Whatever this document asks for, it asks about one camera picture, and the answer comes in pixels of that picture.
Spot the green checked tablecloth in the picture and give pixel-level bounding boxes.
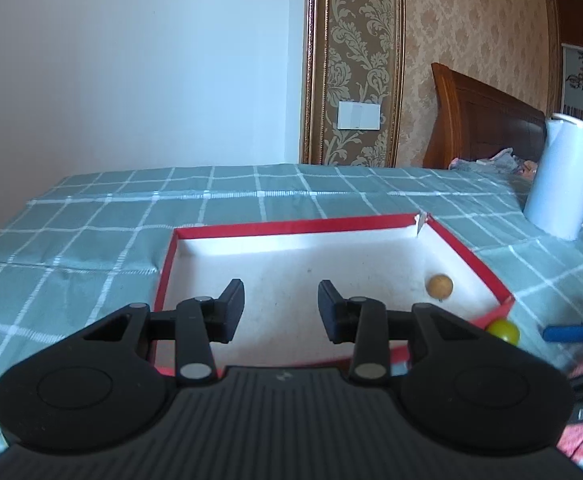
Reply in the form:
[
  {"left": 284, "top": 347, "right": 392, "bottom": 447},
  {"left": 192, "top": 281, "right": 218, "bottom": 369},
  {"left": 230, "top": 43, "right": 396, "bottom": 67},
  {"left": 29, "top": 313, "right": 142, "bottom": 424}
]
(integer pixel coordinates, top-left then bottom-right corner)
[{"left": 0, "top": 162, "right": 583, "bottom": 466}]

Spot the gilded floral wall panel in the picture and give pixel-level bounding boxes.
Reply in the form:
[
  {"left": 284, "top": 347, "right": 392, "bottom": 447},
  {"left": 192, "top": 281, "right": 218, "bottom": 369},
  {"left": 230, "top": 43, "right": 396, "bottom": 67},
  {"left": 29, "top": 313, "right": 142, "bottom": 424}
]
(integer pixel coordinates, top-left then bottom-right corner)
[{"left": 300, "top": 0, "right": 406, "bottom": 167}]

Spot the red cardboard box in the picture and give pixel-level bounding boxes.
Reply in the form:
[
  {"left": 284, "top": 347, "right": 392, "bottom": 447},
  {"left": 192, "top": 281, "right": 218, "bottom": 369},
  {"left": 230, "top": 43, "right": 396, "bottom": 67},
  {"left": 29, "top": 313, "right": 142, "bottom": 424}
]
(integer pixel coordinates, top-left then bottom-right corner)
[{"left": 152, "top": 213, "right": 516, "bottom": 378}]

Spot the brown longan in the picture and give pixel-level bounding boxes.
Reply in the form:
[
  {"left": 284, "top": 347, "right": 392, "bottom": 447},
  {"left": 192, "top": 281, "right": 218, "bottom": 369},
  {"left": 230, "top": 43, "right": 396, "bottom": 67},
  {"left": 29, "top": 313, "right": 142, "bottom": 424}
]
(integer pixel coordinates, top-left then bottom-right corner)
[{"left": 426, "top": 274, "right": 454, "bottom": 302}]

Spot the crumpled bedding pile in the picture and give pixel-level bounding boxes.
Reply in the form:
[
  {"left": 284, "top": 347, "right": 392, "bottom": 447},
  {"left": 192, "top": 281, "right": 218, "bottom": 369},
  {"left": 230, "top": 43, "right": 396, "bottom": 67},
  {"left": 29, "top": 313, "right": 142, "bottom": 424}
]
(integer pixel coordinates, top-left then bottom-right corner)
[{"left": 447, "top": 147, "right": 539, "bottom": 177}]

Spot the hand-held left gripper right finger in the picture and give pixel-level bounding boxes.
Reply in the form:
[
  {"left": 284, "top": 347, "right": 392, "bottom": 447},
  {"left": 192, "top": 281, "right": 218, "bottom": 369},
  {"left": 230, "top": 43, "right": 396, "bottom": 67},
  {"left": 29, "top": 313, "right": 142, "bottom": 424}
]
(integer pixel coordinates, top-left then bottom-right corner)
[{"left": 318, "top": 280, "right": 487, "bottom": 383}]

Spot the wooden bed headboard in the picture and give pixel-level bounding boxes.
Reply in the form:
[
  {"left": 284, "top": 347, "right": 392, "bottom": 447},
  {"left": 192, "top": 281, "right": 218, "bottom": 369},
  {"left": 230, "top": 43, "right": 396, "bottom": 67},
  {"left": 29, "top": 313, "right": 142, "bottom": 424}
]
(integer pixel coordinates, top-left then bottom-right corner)
[{"left": 423, "top": 62, "right": 547, "bottom": 171}]

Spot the white electric kettle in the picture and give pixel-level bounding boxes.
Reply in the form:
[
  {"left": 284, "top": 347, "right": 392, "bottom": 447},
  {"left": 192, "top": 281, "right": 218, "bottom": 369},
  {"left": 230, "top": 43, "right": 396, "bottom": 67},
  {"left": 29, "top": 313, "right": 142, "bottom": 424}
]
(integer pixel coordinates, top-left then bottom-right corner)
[{"left": 523, "top": 114, "right": 583, "bottom": 241}]

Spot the small yellow-green round fruit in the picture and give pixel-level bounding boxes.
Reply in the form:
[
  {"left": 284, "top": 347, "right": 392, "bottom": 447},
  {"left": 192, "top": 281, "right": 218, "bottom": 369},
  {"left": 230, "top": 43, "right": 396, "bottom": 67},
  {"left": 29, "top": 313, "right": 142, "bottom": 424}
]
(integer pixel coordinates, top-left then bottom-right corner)
[{"left": 487, "top": 319, "right": 520, "bottom": 346}]

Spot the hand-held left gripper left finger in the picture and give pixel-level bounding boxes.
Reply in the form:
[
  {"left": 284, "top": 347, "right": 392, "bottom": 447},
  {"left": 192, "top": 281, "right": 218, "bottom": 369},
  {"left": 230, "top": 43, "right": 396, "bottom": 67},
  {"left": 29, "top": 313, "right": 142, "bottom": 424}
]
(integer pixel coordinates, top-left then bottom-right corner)
[{"left": 79, "top": 279, "right": 246, "bottom": 387}]

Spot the white wall switch plate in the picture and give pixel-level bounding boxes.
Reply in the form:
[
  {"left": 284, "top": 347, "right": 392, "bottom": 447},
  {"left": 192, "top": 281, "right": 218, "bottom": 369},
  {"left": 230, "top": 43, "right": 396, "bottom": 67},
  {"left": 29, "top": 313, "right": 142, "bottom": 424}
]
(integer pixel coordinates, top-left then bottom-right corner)
[{"left": 337, "top": 101, "right": 383, "bottom": 131}]

